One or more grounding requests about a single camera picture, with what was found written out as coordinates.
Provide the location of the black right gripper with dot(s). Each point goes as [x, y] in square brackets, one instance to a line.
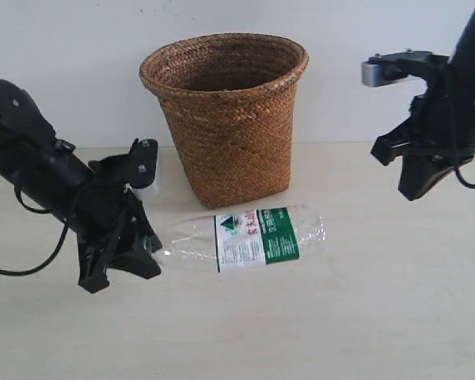
[441, 123]

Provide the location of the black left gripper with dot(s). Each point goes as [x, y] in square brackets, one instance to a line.
[110, 222]

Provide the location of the clear plastic water bottle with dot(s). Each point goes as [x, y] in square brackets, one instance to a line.
[231, 241]

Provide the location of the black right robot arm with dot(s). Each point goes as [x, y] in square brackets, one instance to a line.
[461, 64]

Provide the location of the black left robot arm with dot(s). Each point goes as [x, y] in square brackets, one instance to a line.
[37, 163]

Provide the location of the brown woven wicker basket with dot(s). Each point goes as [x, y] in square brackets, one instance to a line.
[229, 102]

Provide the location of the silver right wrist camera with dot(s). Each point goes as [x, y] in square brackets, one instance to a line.
[384, 70]

